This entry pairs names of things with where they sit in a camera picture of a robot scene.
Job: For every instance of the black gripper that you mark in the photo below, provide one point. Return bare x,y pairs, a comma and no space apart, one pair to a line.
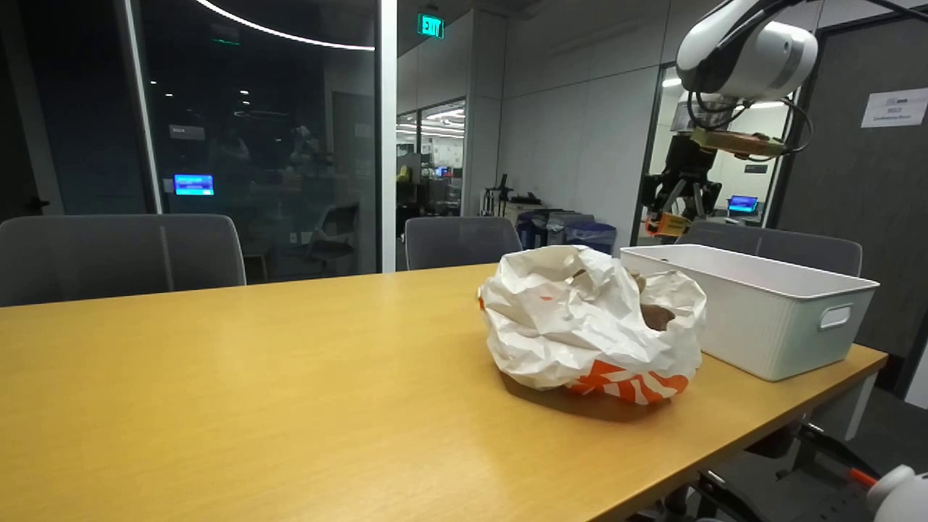
687,160

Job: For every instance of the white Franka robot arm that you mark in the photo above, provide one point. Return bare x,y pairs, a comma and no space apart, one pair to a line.
773,60

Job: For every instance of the white plastic bag orange print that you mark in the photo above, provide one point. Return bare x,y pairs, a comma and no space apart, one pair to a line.
568,321

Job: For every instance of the blue lit monitor screen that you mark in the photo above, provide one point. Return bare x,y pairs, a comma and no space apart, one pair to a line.
744,203
191,183

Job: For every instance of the white plastic storage bin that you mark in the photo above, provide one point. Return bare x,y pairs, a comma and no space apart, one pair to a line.
773,329

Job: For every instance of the grey office chair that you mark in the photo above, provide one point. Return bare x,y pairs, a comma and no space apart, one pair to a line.
116,255
452,242

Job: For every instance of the green exit sign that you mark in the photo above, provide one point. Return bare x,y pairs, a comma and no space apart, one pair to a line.
429,25

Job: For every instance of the tan wooden mount plate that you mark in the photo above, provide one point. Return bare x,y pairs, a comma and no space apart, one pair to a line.
741,147

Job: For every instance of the white wall sign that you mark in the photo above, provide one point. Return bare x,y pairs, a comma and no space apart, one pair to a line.
895,109

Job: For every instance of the white glass wall post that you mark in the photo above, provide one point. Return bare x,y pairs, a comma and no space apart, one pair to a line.
386,134

